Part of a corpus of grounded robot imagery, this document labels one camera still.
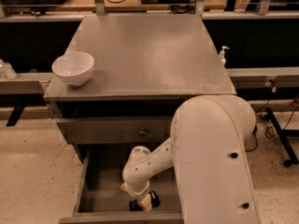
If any open grey middle drawer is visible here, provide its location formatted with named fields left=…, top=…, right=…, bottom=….
left=59, top=144, right=184, bottom=224

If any closed grey top drawer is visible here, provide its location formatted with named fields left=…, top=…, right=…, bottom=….
left=57, top=117, right=171, bottom=145

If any white ceramic bowl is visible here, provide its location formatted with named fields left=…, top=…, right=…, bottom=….
left=51, top=51, right=94, bottom=86

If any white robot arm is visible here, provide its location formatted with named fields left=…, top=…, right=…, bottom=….
left=121, top=95, right=262, bottom=224

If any black cable bundle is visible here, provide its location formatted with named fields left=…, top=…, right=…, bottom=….
left=169, top=0, right=196, bottom=16

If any dark rxbar chocolate bar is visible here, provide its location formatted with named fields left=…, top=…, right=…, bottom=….
left=129, top=191, right=160, bottom=212

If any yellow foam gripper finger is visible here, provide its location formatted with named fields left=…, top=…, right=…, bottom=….
left=139, top=194, right=152, bottom=211

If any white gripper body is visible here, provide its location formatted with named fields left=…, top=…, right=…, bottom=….
left=121, top=181, right=150, bottom=201

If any black wheeled stand leg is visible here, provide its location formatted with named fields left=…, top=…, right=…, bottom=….
left=264, top=107, right=299, bottom=167

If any black floor cable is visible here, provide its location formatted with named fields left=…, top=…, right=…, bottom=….
left=246, top=77, right=299, bottom=153

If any round brass drawer knob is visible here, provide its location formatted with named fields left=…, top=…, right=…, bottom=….
left=138, top=128, right=149, bottom=136

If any grey wooden drawer cabinet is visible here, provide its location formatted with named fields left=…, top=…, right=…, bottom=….
left=43, top=13, right=237, bottom=224

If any grey metal rail frame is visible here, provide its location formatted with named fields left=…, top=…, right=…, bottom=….
left=1, top=0, right=299, bottom=19

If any white pump dispenser bottle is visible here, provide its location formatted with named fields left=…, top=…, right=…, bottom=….
left=219, top=46, right=230, bottom=66

